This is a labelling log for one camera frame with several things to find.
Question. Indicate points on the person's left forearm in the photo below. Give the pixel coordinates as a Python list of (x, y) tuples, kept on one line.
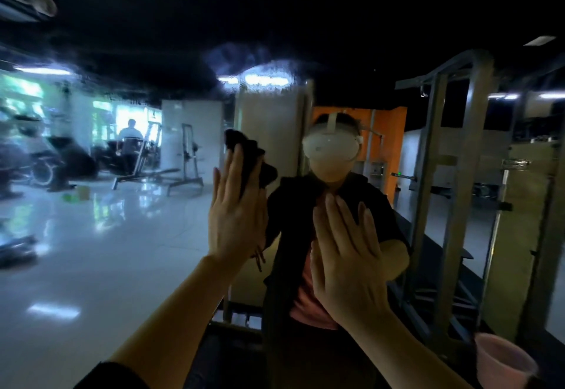
[(181, 327)]

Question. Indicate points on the person's left hand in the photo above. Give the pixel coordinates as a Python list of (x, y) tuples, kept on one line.
[(237, 217)]

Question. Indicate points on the dark brown cleaning cloth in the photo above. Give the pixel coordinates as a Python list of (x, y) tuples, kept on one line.
[(252, 155)]

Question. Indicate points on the large wall mirror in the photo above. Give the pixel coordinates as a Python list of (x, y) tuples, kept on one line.
[(106, 252)]

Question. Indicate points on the person's right hand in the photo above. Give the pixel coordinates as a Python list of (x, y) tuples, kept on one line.
[(349, 265)]

